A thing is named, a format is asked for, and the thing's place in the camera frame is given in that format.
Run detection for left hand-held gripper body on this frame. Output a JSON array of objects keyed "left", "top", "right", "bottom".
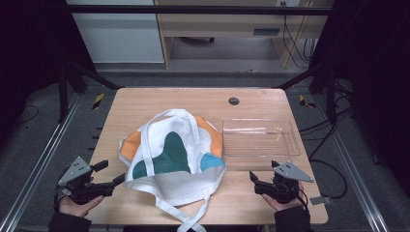
[{"left": 57, "top": 157, "right": 115, "bottom": 205}]

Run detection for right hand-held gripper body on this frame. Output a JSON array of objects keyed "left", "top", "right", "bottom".
[{"left": 253, "top": 160, "right": 314, "bottom": 205}]

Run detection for clear plastic tray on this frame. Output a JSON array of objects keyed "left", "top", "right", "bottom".
[{"left": 221, "top": 117, "right": 302, "bottom": 160}]

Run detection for white teal orange cloth bag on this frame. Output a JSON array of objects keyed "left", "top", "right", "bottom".
[{"left": 117, "top": 108, "right": 227, "bottom": 232}]

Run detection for person's right hand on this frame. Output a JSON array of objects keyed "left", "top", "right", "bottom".
[{"left": 261, "top": 192, "right": 306, "bottom": 213}]

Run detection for person's left hand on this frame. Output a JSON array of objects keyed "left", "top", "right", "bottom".
[{"left": 58, "top": 194, "right": 105, "bottom": 218}]

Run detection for small grey metal tag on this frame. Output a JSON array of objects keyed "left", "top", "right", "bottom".
[{"left": 309, "top": 195, "right": 334, "bottom": 206}]

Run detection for yellow black tape marker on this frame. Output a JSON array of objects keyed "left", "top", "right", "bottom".
[
  {"left": 298, "top": 94, "right": 317, "bottom": 109},
  {"left": 92, "top": 93, "right": 106, "bottom": 111}
]

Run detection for white cabinet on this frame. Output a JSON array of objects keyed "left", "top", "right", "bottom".
[{"left": 66, "top": 0, "right": 165, "bottom": 64}]

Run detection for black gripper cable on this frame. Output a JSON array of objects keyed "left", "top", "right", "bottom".
[{"left": 297, "top": 188, "right": 310, "bottom": 211}]

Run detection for aluminium rail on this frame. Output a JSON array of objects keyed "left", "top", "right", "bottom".
[
  {"left": 313, "top": 94, "right": 390, "bottom": 232},
  {"left": 0, "top": 92, "right": 82, "bottom": 232}
]

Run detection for thin black floor cable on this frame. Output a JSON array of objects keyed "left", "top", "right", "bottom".
[{"left": 17, "top": 103, "right": 41, "bottom": 126}]

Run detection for black frame strut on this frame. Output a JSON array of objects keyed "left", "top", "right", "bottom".
[
  {"left": 276, "top": 62, "right": 338, "bottom": 126},
  {"left": 57, "top": 62, "right": 126, "bottom": 124}
]

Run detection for black desk cables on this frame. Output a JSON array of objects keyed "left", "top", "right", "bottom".
[{"left": 281, "top": 1, "right": 318, "bottom": 70}]

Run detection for black horizontal frame bar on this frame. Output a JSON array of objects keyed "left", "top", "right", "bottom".
[{"left": 68, "top": 5, "right": 334, "bottom": 16}]

